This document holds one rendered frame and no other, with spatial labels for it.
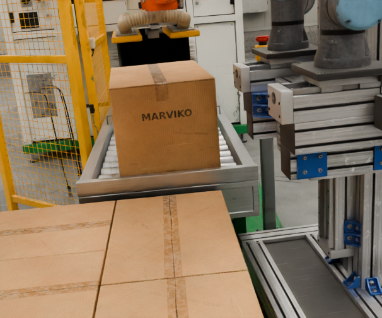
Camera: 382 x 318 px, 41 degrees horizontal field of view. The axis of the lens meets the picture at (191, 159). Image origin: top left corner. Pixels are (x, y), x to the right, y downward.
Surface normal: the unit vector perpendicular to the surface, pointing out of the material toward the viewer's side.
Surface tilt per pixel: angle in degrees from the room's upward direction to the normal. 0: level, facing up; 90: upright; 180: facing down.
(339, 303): 0
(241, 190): 90
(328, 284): 0
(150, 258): 0
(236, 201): 90
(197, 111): 90
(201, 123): 90
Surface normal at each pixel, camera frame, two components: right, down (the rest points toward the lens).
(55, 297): -0.08, -0.95
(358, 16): -0.01, 0.41
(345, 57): -0.18, 0.01
